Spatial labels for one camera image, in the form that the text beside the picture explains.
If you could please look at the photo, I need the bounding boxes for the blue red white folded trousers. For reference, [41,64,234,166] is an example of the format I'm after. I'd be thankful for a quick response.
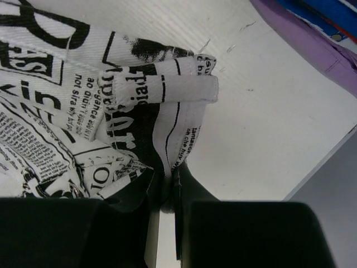
[278,1,356,43]

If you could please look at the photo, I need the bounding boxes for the purple folded trousers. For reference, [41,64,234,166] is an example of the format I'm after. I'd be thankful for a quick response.
[251,1,356,97]

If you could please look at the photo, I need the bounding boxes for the newspaper print trousers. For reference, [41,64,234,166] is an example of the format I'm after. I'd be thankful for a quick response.
[1,1,219,199]

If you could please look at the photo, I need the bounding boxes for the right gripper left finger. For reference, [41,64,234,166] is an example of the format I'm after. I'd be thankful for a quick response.
[0,170,161,268]

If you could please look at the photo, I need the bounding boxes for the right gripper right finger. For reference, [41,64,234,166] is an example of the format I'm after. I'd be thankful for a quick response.
[172,164,335,267]

